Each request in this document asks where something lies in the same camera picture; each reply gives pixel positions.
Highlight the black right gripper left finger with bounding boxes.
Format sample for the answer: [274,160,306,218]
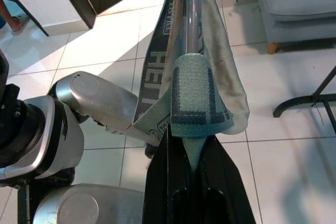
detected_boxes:
[143,132,195,224]

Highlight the grey slipper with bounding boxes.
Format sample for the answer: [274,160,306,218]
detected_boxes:
[12,13,30,36]

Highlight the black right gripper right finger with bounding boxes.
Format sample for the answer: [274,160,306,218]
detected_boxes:
[195,136,257,224]

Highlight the olive shorts lettered waistband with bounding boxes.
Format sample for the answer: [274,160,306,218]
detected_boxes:
[132,0,250,174]

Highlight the grey ottoman wooden legs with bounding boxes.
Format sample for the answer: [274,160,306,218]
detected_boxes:
[256,0,336,55]

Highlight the black clothes rack frame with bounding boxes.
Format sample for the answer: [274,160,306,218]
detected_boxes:
[272,65,336,132]

